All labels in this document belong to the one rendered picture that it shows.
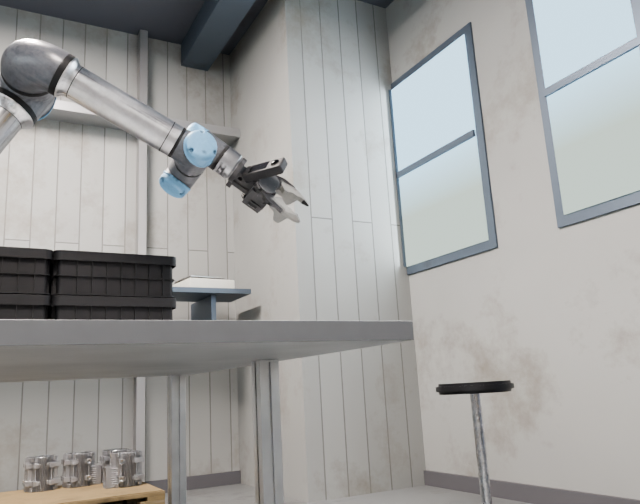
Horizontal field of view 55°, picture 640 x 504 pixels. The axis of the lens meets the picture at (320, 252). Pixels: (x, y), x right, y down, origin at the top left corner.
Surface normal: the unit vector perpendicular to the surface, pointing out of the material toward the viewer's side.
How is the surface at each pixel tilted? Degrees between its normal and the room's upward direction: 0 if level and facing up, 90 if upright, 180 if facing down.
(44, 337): 90
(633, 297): 90
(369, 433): 90
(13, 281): 90
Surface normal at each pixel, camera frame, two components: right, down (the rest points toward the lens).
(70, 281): 0.50, -0.22
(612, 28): -0.88, -0.06
